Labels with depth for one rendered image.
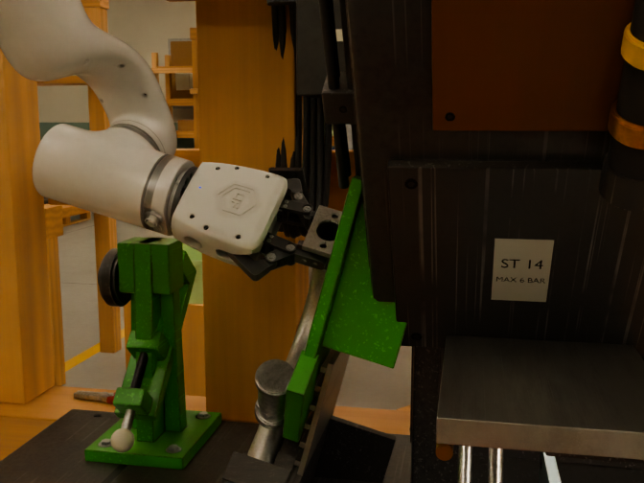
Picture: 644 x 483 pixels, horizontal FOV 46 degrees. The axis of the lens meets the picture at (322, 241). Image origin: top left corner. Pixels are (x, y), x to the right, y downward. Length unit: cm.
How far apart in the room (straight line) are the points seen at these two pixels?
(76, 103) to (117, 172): 1153
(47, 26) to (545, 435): 55
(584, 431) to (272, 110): 68
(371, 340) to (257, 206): 19
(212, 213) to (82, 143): 16
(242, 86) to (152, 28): 1075
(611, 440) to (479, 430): 8
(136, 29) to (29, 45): 1116
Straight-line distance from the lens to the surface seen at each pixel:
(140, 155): 83
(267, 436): 81
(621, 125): 52
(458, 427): 52
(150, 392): 100
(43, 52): 78
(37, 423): 123
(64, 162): 84
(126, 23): 1200
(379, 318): 70
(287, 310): 110
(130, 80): 88
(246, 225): 78
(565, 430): 52
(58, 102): 1249
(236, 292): 111
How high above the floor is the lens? 132
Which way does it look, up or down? 9 degrees down
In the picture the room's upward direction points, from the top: straight up
